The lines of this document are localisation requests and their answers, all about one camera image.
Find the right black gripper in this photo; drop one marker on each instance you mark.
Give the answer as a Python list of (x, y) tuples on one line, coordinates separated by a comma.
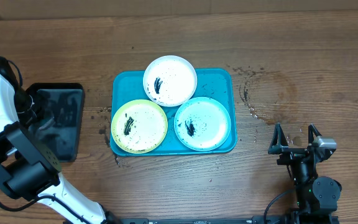
[(295, 150)]

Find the yellow-green plate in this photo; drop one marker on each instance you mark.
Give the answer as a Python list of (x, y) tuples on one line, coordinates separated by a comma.
[(139, 126)]

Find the teal plastic tray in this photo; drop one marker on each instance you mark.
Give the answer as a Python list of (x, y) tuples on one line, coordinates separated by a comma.
[(214, 83)]

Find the black water tray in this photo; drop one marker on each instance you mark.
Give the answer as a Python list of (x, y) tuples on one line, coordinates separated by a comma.
[(59, 120)]

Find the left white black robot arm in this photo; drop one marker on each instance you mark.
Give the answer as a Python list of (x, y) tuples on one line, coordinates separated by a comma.
[(29, 169)]

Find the white plate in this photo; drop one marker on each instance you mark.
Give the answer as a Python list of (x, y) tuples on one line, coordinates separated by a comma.
[(170, 81)]

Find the light blue dirty plate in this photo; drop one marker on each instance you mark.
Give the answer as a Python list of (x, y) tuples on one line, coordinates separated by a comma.
[(202, 124)]

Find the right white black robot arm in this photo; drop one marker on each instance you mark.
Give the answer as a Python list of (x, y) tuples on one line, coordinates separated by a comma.
[(316, 196)]

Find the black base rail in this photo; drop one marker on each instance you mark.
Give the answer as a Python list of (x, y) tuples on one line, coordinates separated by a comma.
[(258, 219)]

